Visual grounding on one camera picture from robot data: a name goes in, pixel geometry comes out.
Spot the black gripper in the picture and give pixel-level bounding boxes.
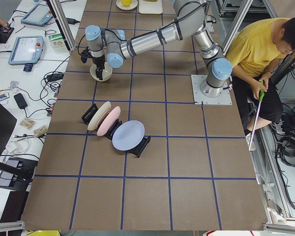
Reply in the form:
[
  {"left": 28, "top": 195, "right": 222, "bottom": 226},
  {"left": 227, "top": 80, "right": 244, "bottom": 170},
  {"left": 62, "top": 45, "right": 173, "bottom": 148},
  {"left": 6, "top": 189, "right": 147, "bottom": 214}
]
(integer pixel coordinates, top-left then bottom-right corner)
[{"left": 89, "top": 48, "right": 105, "bottom": 81}]

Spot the white ceramic bowl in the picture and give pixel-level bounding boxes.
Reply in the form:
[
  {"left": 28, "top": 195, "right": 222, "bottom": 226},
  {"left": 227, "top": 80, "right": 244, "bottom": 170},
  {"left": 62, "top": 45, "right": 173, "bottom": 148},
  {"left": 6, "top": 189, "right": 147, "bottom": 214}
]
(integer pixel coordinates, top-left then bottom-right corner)
[{"left": 89, "top": 62, "right": 113, "bottom": 82}]

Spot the yellow lemon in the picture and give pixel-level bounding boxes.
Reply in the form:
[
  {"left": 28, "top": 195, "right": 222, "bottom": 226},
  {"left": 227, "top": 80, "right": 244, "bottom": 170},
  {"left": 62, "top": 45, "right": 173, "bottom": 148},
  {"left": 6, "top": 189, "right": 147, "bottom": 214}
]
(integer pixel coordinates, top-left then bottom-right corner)
[{"left": 121, "top": 0, "right": 132, "bottom": 7}]

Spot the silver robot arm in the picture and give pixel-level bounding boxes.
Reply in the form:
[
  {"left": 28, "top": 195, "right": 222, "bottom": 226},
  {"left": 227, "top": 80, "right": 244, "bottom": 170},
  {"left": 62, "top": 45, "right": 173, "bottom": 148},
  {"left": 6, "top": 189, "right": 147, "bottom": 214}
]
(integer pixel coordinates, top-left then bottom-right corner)
[{"left": 81, "top": 0, "right": 233, "bottom": 98}]

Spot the beige plate in rack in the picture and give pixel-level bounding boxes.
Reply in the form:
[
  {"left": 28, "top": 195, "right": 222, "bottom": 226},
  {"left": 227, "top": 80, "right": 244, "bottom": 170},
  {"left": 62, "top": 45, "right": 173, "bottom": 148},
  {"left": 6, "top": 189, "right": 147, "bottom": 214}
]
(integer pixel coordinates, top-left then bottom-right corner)
[{"left": 87, "top": 101, "right": 111, "bottom": 131}]

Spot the pink plate in rack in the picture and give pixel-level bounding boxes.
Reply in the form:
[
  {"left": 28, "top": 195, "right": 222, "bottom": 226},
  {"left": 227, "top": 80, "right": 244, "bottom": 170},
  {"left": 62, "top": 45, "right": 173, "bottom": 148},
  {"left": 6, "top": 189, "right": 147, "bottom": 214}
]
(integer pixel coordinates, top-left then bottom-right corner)
[{"left": 96, "top": 106, "right": 121, "bottom": 136}]

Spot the black dish rack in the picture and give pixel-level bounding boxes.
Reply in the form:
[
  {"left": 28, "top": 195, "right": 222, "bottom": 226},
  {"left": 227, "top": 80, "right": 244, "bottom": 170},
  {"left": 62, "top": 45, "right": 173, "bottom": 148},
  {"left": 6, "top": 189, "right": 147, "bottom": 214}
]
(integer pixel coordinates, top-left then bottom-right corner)
[{"left": 81, "top": 101, "right": 151, "bottom": 158}]

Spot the green white carton box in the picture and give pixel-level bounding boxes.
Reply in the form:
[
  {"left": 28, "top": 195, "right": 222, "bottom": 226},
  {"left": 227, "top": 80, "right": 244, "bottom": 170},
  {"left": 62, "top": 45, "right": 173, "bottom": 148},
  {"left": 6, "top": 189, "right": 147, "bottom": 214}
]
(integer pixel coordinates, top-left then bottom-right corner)
[{"left": 48, "top": 33, "right": 65, "bottom": 49}]

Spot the black power adapter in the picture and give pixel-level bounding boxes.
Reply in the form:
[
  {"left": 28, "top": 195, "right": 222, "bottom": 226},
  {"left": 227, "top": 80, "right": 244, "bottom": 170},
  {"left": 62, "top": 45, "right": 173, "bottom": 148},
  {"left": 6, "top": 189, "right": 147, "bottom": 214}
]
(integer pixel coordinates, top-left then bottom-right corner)
[{"left": 66, "top": 18, "right": 80, "bottom": 25}]

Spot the light blue plate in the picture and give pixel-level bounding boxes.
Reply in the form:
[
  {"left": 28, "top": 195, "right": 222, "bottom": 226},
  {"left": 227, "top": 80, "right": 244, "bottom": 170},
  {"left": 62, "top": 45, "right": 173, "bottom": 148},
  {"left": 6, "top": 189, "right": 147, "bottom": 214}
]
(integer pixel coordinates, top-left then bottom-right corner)
[{"left": 112, "top": 120, "right": 145, "bottom": 151}]

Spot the near blue teach pendant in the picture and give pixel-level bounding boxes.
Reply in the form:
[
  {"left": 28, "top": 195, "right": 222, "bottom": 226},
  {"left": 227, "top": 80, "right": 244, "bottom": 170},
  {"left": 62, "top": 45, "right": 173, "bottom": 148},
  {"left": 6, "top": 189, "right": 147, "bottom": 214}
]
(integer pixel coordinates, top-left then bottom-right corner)
[{"left": 8, "top": 35, "right": 44, "bottom": 65}]

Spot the blue teach pendant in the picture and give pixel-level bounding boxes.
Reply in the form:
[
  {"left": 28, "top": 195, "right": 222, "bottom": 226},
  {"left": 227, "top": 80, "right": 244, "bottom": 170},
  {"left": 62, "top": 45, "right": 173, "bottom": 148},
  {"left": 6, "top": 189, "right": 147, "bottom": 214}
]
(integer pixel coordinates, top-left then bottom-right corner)
[
  {"left": 8, "top": 35, "right": 44, "bottom": 65},
  {"left": 21, "top": 4, "right": 53, "bottom": 27}
]

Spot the cream round plate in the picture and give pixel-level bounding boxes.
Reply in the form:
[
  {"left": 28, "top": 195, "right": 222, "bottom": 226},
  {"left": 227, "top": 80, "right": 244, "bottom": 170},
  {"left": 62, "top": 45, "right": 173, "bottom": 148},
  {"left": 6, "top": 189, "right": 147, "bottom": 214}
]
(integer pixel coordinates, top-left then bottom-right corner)
[{"left": 116, "top": 0, "right": 138, "bottom": 11}]

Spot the cream rectangular tray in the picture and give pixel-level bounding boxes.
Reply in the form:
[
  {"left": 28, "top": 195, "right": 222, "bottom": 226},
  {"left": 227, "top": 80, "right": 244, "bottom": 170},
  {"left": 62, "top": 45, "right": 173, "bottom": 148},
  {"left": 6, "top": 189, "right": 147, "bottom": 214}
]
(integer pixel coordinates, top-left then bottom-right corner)
[{"left": 139, "top": 0, "right": 163, "bottom": 14}]

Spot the black smartphone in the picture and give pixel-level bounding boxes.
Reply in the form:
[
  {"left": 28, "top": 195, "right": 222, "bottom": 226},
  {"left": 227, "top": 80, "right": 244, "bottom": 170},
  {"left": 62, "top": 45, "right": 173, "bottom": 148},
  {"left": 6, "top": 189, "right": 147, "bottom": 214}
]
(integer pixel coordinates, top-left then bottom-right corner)
[{"left": 14, "top": 93, "right": 28, "bottom": 109}]

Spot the far blue teach pendant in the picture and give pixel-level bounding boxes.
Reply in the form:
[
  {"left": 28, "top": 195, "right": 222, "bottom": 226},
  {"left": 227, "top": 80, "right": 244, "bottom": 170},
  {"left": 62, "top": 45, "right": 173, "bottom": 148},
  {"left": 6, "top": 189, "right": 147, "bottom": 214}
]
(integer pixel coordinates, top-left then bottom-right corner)
[{"left": 21, "top": 4, "right": 53, "bottom": 27}]

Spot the person in yellow shirt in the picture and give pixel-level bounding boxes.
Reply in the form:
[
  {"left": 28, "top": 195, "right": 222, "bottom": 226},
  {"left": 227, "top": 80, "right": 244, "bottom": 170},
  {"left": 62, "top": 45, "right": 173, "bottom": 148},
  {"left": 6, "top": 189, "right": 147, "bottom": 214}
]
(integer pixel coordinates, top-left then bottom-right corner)
[{"left": 226, "top": 17, "right": 295, "bottom": 144}]

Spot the aluminium frame post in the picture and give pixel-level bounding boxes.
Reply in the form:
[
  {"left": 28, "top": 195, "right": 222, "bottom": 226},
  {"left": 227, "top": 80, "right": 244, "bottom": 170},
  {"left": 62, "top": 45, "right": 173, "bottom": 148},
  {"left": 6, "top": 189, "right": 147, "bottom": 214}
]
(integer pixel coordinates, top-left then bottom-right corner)
[{"left": 46, "top": 0, "right": 76, "bottom": 52}]

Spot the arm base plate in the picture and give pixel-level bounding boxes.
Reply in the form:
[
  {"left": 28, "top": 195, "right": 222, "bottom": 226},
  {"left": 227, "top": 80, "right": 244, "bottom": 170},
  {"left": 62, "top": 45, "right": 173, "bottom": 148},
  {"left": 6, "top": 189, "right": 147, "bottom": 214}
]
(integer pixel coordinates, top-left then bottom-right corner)
[{"left": 191, "top": 75, "right": 232, "bottom": 105}]

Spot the green handled stick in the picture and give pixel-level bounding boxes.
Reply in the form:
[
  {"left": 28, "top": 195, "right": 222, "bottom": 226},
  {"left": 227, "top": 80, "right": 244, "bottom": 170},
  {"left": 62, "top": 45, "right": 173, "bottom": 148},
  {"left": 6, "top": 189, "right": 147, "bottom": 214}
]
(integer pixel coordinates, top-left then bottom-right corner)
[{"left": 248, "top": 89, "right": 265, "bottom": 151}]

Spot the coiled black cable bundle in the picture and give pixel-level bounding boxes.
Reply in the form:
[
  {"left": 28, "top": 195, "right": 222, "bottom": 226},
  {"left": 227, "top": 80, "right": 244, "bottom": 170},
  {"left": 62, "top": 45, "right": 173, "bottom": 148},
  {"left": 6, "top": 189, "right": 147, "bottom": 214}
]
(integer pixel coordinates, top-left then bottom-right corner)
[{"left": 277, "top": 134, "right": 295, "bottom": 168}]

